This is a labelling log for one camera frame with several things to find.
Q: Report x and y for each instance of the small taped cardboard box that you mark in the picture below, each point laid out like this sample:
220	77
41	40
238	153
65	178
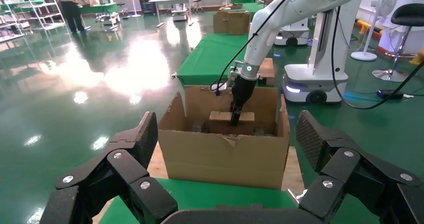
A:
218	117

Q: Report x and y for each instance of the yellow safety barrier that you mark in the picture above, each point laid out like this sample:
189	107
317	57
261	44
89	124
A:
418	57
366	28

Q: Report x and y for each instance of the white metal shelving rack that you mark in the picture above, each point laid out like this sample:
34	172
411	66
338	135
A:
49	26
10	37

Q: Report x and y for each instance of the small brown cardboard piece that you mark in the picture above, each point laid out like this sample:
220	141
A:
266	68

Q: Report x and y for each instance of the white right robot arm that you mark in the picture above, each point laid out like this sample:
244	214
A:
261	37

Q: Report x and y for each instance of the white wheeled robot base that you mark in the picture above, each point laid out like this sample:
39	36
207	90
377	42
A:
296	28

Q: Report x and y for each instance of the black power adapter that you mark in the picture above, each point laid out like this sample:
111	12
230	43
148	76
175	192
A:
390	94

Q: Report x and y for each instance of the black bar stool chrome base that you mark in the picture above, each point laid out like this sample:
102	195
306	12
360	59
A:
409	14

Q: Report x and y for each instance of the small white mobile robot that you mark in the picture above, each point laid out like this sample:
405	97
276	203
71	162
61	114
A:
180	13

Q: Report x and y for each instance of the white wheeled robot with column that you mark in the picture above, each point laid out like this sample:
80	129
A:
314	80

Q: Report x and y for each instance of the brown cardboard box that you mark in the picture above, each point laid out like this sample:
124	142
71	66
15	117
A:
239	23
220	22

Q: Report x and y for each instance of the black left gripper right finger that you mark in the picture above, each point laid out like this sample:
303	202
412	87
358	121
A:
339	168

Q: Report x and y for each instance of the black foam block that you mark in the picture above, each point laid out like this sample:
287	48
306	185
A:
198	126

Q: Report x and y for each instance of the large open cardboard carton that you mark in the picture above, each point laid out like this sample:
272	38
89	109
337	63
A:
225	163

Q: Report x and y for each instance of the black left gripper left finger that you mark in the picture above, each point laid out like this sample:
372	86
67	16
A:
124	164

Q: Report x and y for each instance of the black waste bin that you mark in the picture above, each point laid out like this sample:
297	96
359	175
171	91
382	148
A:
147	5

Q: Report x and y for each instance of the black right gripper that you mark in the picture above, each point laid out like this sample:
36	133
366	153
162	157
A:
242	93

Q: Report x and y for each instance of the black round stool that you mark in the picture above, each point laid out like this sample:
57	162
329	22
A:
197	1

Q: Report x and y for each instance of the person tan shirt dark trousers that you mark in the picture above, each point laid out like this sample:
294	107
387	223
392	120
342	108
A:
69	4

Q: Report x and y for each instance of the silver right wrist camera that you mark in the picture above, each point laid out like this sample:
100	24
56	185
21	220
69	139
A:
228	81

